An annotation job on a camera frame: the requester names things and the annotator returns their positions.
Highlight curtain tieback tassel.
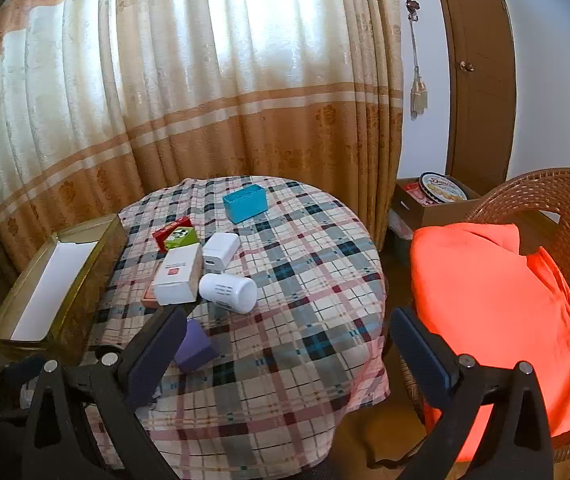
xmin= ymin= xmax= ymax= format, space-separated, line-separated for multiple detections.
xmin=407 ymin=15 xmax=428 ymax=122

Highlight white box with red label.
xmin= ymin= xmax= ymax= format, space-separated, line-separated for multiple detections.
xmin=152 ymin=243 xmax=204 ymax=307

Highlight purple block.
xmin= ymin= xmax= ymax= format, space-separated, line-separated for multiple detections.
xmin=174 ymin=319 xmax=219 ymax=373

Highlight white plastic bag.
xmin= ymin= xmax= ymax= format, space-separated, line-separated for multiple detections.
xmin=389 ymin=210 xmax=416 ymax=248

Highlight teal building block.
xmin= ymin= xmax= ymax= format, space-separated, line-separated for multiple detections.
xmin=222 ymin=186 xmax=269 ymax=225

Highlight brown wooden door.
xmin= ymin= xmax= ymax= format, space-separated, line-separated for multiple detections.
xmin=430 ymin=0 xmax=518 ymax=196

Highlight round cookie tin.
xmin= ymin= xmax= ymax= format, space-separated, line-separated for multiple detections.
xmin=419 ymin=171 xmax=468 ymax=204

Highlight white power adapter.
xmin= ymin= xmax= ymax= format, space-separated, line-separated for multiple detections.
xmin=201 ymin=232 xmax=242 ymax=275

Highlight cardboard box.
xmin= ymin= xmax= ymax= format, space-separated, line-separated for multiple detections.
xmin=391 ymin=177 xmax=483 ymax=231

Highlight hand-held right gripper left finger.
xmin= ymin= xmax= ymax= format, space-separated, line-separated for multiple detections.
xmin=22 ymin=304 xmax=188 ymax=480

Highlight white paper liner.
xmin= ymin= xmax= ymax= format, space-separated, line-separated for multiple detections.
xmin=12 ymin=241 xmax=100 ymax=343

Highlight plaid tablecloth round table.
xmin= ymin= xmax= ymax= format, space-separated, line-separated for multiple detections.
xmin=82 ymin=175 xmax=390 ymax=480

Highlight red packet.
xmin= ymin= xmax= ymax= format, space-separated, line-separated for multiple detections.
xmin=402 ymin=182 xmax=428 ymax=206

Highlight green building block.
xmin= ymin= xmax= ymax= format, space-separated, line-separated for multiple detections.
xmin=163 ymin=227 xmax=198 ymax=253

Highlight gold tin box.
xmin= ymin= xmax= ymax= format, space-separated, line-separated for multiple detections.
xmin=0 ymin=213 xmax=128 ymax=361

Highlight beige orange patterned curtain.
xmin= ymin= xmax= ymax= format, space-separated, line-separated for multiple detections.
xmin=0 ymin=0 xmax=406 ymax=281

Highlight orange cloth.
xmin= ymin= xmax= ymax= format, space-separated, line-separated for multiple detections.
xmin=410 ymin=222 xmax=570 ymax=466

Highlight white plastic bottle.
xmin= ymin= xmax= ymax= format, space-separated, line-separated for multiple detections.
xmin=198 ymin=272 xmax=258 ymax=313

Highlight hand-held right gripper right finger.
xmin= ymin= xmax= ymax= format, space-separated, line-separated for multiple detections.
xmin=390 ymin=306 xmax=553 ymax=480

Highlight brown wicker chair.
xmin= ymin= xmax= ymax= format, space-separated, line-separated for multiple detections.
xmin=395 ymin=169 xmax=570 ymax=466

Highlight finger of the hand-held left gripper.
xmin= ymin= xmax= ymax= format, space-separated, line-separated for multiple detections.
xmin=0 ymin=355 xmax=48 ymax=423

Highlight red building block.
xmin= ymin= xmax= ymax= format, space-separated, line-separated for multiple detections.
xmin=152 ymin=216 xmax=193 ymax=251

